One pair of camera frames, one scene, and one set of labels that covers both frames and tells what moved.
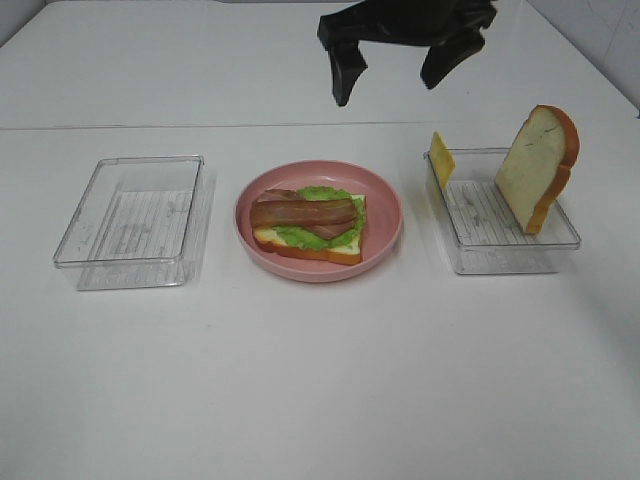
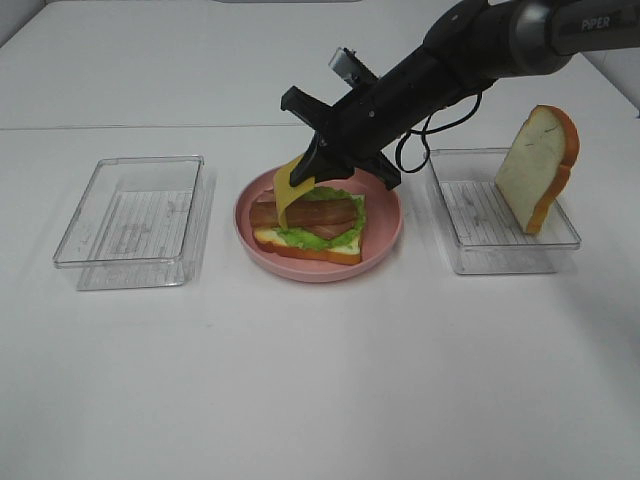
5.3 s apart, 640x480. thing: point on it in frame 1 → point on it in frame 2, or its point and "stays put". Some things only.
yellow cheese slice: (443, 159) → (285, 192)
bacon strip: (306, 212) stays put
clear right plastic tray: (490, 238) stays put
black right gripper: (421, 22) → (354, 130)
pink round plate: (382, 228) stays put
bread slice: (537, 165) stays put
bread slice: (268, 239) stays put
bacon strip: (328, 230) → (327, 217)
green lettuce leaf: (303, 235) stays put
